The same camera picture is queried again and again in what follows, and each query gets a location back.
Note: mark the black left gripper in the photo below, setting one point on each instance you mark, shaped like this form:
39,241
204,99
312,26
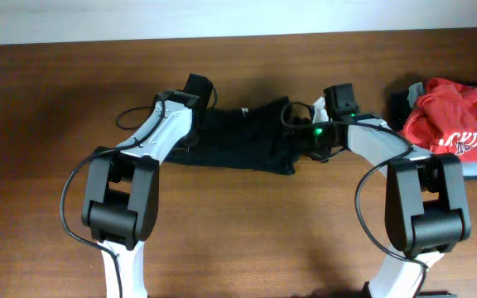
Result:
184,146

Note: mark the navy folded garment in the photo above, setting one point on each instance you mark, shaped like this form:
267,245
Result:
396,113

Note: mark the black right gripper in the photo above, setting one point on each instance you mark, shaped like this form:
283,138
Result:
320,154

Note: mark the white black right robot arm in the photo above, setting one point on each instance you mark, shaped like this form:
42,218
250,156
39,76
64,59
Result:
426,209

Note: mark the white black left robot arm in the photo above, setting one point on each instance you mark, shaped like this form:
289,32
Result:
121,197

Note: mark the red printed t-shirt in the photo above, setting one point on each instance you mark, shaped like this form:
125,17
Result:
458,120

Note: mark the black Nike t-shirt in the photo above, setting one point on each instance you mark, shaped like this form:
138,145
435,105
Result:
242,138

